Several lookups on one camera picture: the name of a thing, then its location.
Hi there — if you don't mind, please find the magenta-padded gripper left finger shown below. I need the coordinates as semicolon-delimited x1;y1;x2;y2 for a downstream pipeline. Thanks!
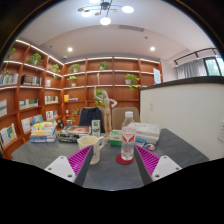
43;144;95;188

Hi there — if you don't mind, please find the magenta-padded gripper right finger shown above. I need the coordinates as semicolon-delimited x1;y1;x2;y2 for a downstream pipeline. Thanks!
132;144;183;187

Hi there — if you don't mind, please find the clear plastic water bottle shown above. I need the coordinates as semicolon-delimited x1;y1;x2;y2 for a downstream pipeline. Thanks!
120;110;137;162

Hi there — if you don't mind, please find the small oval colourful sticker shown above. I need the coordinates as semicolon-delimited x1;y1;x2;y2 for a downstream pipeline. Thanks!
144;143;157;152

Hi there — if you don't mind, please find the stack of dark books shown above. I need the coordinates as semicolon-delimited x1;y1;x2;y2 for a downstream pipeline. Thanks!
57;124;92;144

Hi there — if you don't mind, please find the cream mug with cartoon print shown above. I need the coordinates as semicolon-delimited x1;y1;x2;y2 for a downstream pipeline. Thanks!
76;134;106;166

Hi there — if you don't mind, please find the stack of colourful books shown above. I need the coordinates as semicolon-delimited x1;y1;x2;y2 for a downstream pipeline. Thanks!
29;120;59;144

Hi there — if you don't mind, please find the small green and white carton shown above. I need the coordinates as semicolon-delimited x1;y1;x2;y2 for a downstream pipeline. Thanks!
91;119;102;139

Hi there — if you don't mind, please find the white counter with dark top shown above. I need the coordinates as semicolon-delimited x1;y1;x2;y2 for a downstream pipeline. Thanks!
139;75;224;161

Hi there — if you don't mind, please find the dark chair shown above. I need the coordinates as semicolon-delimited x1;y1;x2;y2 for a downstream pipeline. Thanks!
78;106;105;134

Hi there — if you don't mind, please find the green and white box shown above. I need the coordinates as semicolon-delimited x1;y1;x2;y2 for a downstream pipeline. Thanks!
109;129;124;147

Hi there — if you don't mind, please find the tan chair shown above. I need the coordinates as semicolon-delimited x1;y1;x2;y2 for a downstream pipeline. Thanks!
111;106;141;131

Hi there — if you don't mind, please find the wooden artist mannequin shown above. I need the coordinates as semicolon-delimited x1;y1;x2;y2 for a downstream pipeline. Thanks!
92;72;119;135

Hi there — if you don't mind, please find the wooden shelf unit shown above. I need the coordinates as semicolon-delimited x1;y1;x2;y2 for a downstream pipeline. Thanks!
0;38;164;158

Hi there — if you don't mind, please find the grey curtain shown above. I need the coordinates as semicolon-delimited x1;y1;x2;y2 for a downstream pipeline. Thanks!
175;58;208;80

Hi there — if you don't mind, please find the window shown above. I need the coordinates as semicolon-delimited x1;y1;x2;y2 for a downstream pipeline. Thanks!
203;57;224;77

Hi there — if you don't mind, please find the ceiling air vent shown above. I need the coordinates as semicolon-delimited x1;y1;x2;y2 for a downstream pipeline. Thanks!
117;24;145;33

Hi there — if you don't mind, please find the branched ceiling lamp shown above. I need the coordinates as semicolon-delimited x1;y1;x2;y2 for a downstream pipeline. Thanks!
77;0;136;27

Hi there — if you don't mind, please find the black ceiling track rail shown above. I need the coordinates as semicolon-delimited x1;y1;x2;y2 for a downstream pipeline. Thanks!
173;47;220;66

